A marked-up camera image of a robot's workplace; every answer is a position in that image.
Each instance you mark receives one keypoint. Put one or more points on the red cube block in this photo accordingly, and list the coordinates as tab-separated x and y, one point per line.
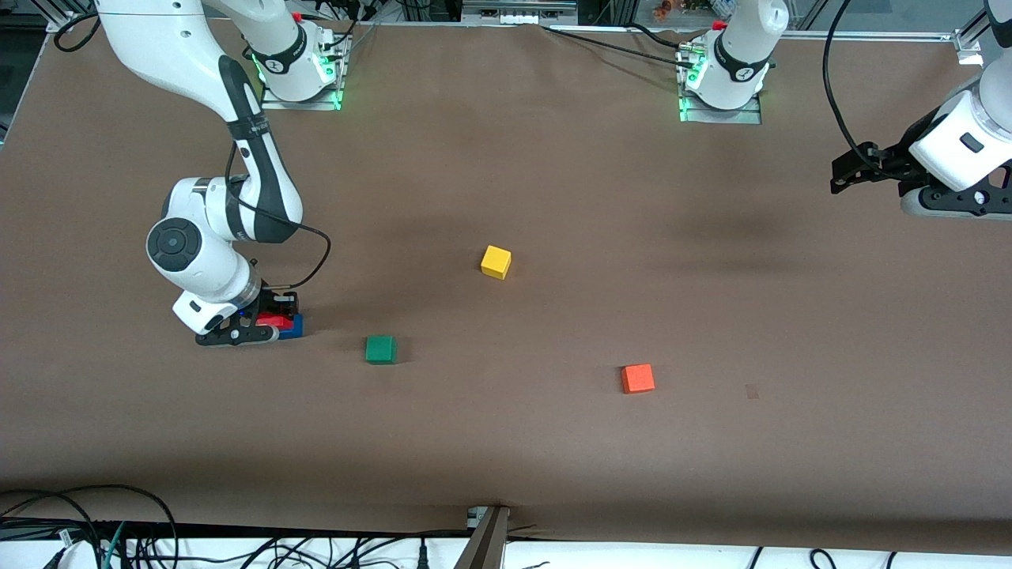
273	321

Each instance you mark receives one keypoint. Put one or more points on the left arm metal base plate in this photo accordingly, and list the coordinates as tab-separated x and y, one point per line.
719	116

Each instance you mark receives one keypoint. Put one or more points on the orange cube block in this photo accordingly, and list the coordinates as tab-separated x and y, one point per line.
637	379

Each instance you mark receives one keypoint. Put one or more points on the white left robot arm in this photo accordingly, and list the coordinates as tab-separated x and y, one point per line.
743	47

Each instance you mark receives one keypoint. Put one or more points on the orange toy figure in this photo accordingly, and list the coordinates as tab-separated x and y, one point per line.
662	9

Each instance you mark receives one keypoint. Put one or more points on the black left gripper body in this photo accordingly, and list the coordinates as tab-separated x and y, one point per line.
892	160

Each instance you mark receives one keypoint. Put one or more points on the blue cube block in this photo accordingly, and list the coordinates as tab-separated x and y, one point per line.
292	332

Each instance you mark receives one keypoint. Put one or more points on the small silver bracket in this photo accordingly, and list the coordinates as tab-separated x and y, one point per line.
475	517

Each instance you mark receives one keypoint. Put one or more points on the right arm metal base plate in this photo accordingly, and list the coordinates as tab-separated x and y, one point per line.
300	104

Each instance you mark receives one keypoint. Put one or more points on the green cube block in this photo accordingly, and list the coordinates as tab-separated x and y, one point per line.
379	350

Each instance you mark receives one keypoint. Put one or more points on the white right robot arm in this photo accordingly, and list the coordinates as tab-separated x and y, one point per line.
198	253

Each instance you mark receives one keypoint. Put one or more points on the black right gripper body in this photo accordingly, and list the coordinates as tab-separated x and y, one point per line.
278	303

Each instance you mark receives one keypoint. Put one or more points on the yellow cube block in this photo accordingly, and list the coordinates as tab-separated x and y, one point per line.
496	262

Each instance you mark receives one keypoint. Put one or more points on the dark metal beam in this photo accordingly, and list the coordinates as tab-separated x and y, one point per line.
484	549

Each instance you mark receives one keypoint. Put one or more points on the aluminium corner bracket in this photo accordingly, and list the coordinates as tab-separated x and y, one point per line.
968	46
62	24

